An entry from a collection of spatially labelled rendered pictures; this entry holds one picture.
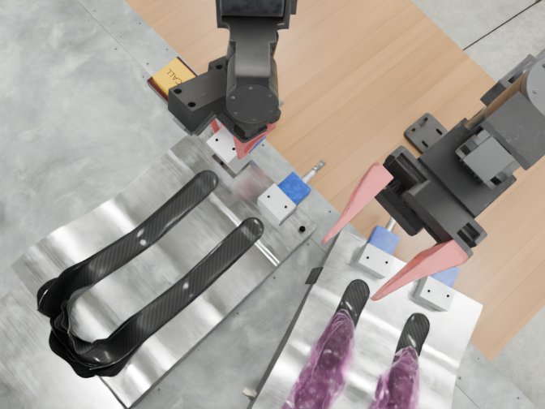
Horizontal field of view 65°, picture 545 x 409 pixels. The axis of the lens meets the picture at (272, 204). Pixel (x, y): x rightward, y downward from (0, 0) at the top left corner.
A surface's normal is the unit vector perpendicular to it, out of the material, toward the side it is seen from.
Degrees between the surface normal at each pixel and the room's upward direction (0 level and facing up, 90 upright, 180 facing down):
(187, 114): 70
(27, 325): 0
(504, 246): 0
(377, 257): 0
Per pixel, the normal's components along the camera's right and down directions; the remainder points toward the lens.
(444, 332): 0.05, -0.25
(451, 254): -0.25, 0.00
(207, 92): 0.22, -0.54
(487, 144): -0.42, 0.17
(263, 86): 0.03, 0.83
